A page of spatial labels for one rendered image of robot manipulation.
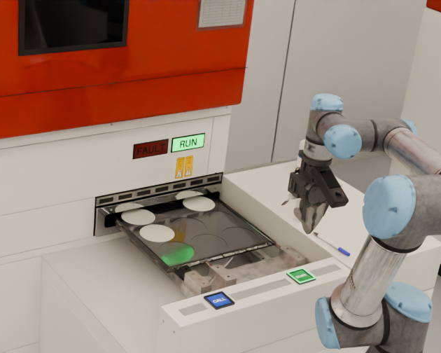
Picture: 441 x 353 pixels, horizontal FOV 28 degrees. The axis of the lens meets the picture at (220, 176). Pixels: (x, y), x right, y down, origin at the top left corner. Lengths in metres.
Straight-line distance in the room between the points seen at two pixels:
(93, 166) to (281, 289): 0.65
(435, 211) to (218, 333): 0.71
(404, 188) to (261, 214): 1.05
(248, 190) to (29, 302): 0.73
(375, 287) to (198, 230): 0.86
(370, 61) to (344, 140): 3.31
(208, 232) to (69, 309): 0.46
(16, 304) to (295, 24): 2.66
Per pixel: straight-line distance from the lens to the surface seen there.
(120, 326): 2.28
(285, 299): 2.23
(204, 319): 2.09
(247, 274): 2.43
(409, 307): 2.00
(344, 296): 1.92
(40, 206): 2.48
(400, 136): 1.98
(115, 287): 2.43
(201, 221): 2.62
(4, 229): 2.46
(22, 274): 2.56
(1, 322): 2.63
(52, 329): 2.60
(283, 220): 2.56
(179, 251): 2.46
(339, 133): 1.98
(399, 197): 1.63
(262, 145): 4.94
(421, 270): 2.58
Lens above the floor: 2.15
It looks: 25 degrees down
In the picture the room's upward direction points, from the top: 7 degrees clockwise
